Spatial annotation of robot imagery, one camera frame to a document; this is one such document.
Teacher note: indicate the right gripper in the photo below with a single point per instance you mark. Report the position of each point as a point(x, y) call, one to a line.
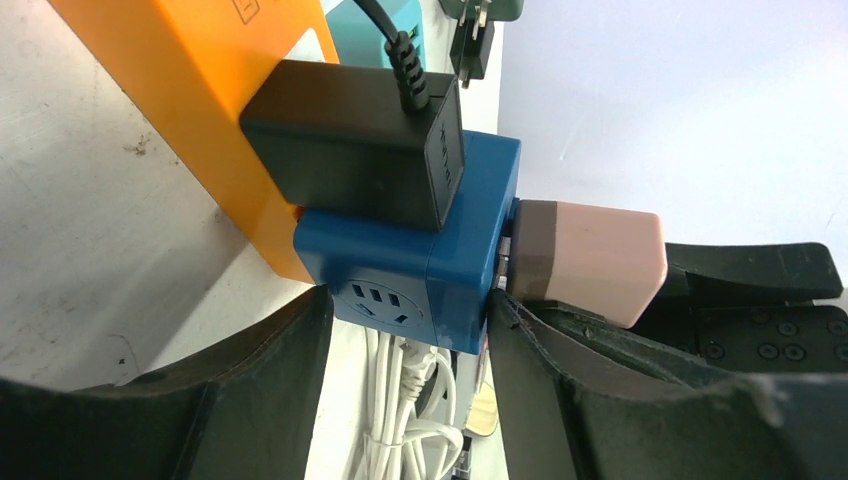
point(775, 339)

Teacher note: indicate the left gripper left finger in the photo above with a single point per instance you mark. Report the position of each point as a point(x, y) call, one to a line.
point(243, 408)

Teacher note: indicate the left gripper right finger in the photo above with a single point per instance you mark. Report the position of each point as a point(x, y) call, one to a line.
point(580, 399)

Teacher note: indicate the white charger plug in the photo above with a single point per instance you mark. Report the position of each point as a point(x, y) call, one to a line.
point(608, 261)

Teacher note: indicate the blue plug adapter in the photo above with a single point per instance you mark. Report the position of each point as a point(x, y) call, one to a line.
point(430, 287)

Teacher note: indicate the black power adapter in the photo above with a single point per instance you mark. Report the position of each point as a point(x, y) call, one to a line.
point(471, 48)

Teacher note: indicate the teal power strip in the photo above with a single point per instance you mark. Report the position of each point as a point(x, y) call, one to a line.
point(359, 42)

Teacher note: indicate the green cube plug adapter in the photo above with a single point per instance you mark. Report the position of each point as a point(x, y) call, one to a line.
point(496, 10)

